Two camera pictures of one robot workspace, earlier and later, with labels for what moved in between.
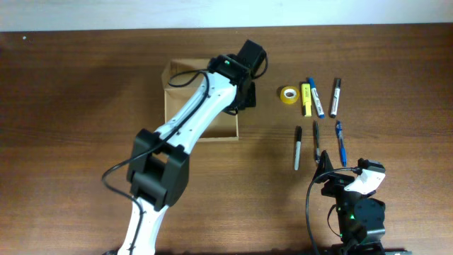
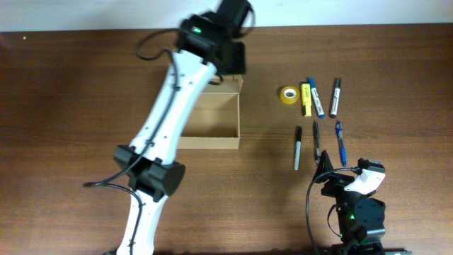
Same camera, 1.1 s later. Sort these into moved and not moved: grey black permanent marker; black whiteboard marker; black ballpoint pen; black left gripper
Moved: black left gripper
Not moved: grey black permanent marker; black whiteboard marker; black ballpoint pen
